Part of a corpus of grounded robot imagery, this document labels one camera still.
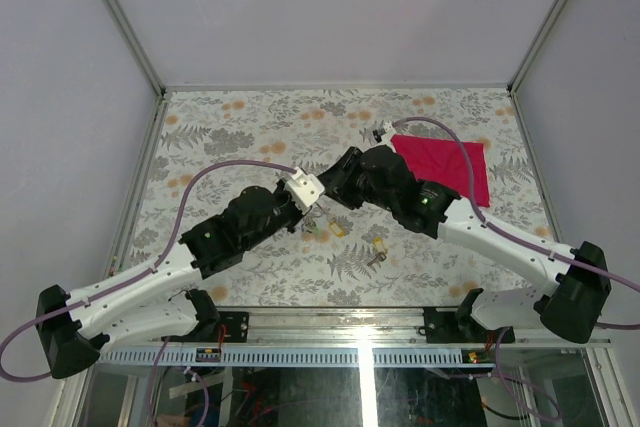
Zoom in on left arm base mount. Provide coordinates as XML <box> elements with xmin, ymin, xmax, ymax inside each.
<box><xmin>195</xmin><ymin>311</ymin><xmax>250</xmax><ymax>345</ymax></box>

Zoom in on metal keyring with clips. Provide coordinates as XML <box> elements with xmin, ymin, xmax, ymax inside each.
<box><xmin>300</xmin><ymin>204</ymin><xmax>331</xmax><ymax>235</ymax></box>

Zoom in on left aluminium frame post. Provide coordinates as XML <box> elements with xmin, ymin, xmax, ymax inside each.
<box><xmin>101</xmin><ymin>0</ymin><xmax>166</xmax><ymax>98</ymax></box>

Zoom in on right aluminium frame post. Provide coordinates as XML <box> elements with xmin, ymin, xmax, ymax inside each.
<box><xmin>507</xmin><ymin>0</ymin><xmax>570</xmax><ymax>93</ymax></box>

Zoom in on aluminium frame post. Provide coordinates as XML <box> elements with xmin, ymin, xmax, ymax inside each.
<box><xmin>101</xmin><ymin>0</ymin><xmax>166</xmax><ymax>98</ymax></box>
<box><xmin>507</xmin><ymin>0</ymin><xmax>570</xmax><ymax>93</ymax></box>

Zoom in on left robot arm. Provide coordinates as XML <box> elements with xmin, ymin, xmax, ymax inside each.
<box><xmin>36</xmin><ymin>177</ymin><xmax>324</xmax><ymax>379</ymax></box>

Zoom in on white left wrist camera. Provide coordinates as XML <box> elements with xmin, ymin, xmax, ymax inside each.
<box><xmin>284</xmin><ymin>167</ymin><xmax>325</xmax><ymax>214</ymax></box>

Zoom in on aluminium front rail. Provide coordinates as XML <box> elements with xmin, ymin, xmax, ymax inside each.
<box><xmin>99</xmin><ymin>306</ymin><xmax>614</xmax><ymax>368</ymax></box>

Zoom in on key with yellow tag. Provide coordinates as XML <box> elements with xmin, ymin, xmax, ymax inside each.
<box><xmin>367</xmin><ymin>237</ymin><xmax>387</xmax><ymax>266</ymax></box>

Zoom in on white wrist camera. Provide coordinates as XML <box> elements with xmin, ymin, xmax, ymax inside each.
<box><xmin>284</xmin><ymin>167</ymin><xmax>325</xmax><ymax>214</ymax></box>
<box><xmin>372</xmin><ymin>121</ymin><xmax>396</xmax><ymax>144</ymax></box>

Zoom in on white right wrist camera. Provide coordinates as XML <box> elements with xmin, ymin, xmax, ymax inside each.
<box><xmin>372</xmin><ymin>121</ymin><xmax>396</xmax><ymax>144</ymax></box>

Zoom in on key with white-yellow tag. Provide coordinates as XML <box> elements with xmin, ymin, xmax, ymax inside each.
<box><xmin>328</xmin><ymin>217</ymin><xmax>346</xmax><ymax>238</ymax></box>

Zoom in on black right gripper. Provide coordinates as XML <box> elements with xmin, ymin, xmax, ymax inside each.
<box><xmin>315</xmin><ymin>146</ymin><xmax>397</xmax><ymax>213</ymax></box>

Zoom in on red folded cloth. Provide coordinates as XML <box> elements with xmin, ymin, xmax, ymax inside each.
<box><xmin>391</xmin><ymin>135</ymin><xmax>490</xmax><ymax>207</ymax></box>

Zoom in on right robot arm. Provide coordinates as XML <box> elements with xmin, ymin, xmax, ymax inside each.
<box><xmin>319</xmin><ymin>146</ymin><xmax>611</xmax><ymax>344</ymax></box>

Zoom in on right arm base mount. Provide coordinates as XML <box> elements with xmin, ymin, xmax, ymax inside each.
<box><xmin>423</xmin><ymin>307</ymin><xmax>467</xmax><ymax>344</ymax></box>

